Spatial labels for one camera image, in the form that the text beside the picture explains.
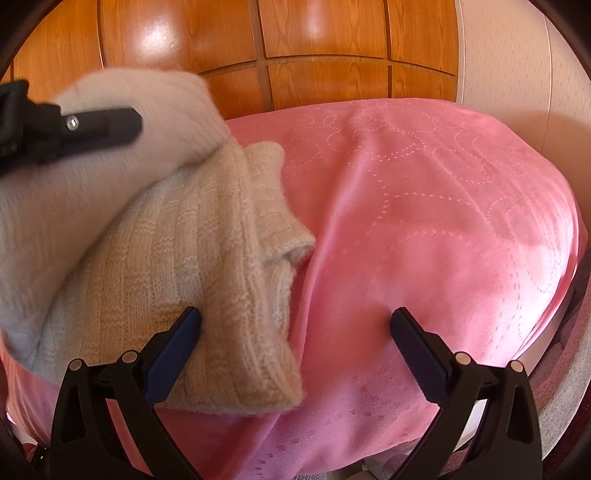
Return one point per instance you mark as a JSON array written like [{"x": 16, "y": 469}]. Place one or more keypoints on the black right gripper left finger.
[{"x": 84, "y": 442}]

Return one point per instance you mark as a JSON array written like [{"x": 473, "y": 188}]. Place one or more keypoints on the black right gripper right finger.
[{"x": 507, "y": 444}]

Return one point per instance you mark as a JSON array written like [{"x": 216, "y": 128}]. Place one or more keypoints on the cream knitted sweater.
[{"x": 106, "y": 247}]

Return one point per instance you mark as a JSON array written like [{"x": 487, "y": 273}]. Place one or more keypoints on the pink bedspread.
[{"x": 414, "y": 203}]

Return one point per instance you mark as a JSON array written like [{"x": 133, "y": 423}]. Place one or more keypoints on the orange wooden wardrobe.
[{"x": 257, "y": 56}]

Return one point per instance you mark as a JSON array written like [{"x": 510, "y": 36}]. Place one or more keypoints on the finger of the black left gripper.
[{"x": 89, "y": 131}]

